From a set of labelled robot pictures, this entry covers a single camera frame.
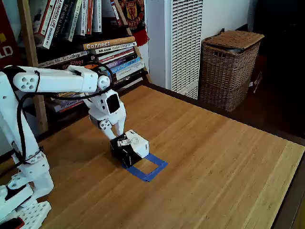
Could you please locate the black and white cardboard box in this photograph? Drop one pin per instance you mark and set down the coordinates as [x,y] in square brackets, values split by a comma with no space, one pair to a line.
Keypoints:
[129,148]

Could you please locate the blue tape square target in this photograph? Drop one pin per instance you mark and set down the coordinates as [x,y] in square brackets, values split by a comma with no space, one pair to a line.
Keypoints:
[155,171]

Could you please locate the black spine book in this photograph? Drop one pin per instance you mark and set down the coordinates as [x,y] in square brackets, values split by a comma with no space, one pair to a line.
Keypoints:
[129,77]

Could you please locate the pink spine book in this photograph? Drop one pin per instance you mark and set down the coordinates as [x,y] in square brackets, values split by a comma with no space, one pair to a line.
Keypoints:
[71,105]

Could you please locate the light blue spine book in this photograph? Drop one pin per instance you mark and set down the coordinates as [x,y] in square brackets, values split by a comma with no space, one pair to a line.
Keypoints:
[126,65]

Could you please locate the red and white spine book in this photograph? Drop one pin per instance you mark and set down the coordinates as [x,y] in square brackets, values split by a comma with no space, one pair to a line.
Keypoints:
[114,56]

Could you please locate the black no filter book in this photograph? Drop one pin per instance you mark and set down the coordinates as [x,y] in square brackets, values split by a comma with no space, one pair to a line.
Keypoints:
[78,62]

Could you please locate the white Modern Romance book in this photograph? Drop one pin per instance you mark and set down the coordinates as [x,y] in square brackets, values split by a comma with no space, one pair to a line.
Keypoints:
[114,48]

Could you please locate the orange Connect book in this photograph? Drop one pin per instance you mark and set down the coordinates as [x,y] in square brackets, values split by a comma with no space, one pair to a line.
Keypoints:
[100,44]

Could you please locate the grey spine book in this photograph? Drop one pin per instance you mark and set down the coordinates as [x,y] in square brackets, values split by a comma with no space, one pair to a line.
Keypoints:
[75,21]

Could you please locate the orange spine book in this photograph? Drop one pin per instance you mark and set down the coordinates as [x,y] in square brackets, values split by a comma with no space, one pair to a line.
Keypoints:
[89,16]

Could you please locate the white spine paperback book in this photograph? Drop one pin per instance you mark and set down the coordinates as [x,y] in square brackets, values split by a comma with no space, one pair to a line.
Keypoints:
[97,15]

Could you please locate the thin red spine book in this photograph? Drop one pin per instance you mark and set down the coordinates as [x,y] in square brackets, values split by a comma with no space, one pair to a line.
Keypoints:
[116,13]

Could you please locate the black Moral Animal book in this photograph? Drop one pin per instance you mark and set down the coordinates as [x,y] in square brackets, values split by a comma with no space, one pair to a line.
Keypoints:
[62,23]

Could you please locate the red football scarf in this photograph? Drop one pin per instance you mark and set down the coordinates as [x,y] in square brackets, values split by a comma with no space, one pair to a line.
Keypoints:
[133,14]

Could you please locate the white Financial Life book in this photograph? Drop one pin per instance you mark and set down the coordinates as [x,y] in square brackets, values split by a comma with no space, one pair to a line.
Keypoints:
[53,23]

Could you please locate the white louvered heater unit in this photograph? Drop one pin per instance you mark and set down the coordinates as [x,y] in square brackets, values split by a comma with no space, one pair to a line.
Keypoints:
[186,47]

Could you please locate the wooden ladder shelf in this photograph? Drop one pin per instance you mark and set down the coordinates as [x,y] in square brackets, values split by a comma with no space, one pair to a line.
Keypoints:
[27,35]

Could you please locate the red and yellow banner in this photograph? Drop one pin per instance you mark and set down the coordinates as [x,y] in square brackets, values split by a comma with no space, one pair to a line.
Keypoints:
[7,52]

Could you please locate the brown wicker basket with lid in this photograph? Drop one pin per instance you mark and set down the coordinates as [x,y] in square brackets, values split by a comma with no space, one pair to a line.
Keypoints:
[226,71]

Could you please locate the red object with white print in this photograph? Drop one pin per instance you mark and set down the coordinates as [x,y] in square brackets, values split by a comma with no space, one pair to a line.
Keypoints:
[256,82]

